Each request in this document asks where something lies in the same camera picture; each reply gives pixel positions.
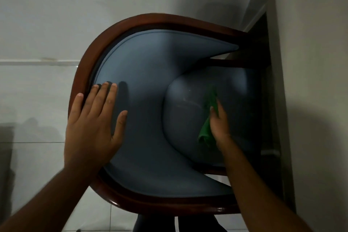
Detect person's right forearm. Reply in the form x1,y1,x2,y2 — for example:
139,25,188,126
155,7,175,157
217,135,314,232

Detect person's right hand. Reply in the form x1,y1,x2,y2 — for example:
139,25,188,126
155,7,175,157
209,99,232,148

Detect person's left hand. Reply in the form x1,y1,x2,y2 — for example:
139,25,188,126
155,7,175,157
64,82,128,176

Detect green cleaning cloth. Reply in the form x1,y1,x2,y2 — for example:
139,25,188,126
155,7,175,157
197,87,219,148

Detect person's left forearm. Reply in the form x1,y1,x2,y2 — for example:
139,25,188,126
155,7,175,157
0,158,105,232

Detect blue upholstered wooden chair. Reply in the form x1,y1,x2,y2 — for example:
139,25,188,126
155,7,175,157
68,13,268,216

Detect grey table with dark edge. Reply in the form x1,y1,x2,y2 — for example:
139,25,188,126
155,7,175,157
241,0,348,232

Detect person's dark trousers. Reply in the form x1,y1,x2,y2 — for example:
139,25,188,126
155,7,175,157
134,213,228,232

